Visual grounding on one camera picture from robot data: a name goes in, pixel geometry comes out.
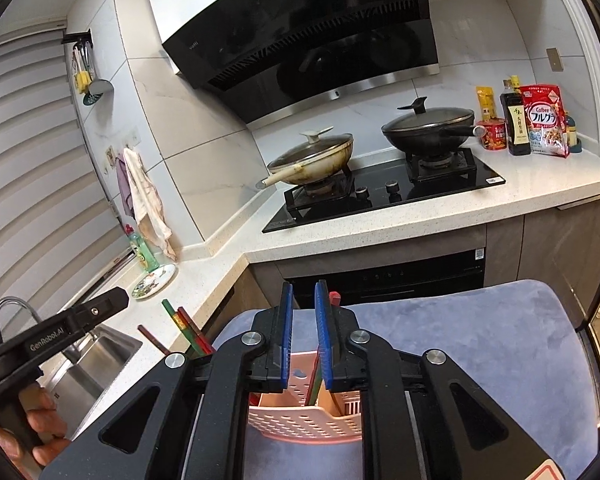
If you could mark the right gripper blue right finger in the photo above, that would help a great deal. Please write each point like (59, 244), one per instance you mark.
(353, 359)

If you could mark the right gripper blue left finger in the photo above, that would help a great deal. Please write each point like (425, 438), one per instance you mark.
(257, 361)

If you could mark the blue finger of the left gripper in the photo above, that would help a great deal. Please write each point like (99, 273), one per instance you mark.
(105, 304)

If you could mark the bright red chopstick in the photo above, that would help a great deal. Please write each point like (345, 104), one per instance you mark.
(153, 340)
(334, 299)

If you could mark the person's left hand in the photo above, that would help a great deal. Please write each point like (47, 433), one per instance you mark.
(43, 418)

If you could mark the green chopstick right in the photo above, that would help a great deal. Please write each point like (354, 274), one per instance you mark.
(314, 383)

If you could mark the green chopstick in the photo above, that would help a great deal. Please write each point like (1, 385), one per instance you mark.
(183, 327)
(314, 383)

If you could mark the dark red chopstick pair member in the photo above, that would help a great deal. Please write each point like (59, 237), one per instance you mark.
(200, 339)

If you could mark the pink perforated utensil holder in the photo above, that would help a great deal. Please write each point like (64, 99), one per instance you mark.
(333, 419)

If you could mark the stainless steel sink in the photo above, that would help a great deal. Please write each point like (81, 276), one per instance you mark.
(78, 388)

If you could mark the green chopstick left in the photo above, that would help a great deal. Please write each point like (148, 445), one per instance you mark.
(183, 327)

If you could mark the built-in black oven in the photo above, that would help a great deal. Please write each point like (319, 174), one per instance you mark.
(428, 277)

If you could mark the painted small plate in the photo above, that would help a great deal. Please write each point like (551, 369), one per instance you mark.
(152, 282)

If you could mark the green dish soap bottle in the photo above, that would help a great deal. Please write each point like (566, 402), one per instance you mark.
(141, 250)

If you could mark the white hanging towel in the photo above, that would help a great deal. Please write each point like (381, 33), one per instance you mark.
(147, 205)

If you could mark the purple hanging cloth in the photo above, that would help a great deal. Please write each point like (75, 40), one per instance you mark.
(124, 187)

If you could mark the blue-grey plush table cloth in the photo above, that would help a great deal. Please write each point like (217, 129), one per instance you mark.
(514, 340)

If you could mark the black gas stove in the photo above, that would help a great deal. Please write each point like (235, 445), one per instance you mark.
(381, 186)

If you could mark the beige pan with lid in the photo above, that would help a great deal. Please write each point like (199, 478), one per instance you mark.
(318, 158)

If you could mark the black wok with lid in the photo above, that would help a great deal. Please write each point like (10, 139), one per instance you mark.
(431, 132)

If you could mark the red snack cup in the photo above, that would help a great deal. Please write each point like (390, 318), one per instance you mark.
(494, 138)

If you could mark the yellow snack packet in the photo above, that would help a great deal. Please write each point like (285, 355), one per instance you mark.
(486, 101)

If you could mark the red cereal bag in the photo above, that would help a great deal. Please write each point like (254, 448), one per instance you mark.
(546, 119)

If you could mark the dark soy sauce bottle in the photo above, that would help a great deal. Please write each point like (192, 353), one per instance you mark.
(515, 120)

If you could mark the small green bottle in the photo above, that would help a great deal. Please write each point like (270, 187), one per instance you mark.
(574, 143)

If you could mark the black range hood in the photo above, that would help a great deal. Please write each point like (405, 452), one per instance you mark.
(268, 59)

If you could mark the wall utensil rack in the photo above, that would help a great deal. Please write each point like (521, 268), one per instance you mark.
(86, 77)

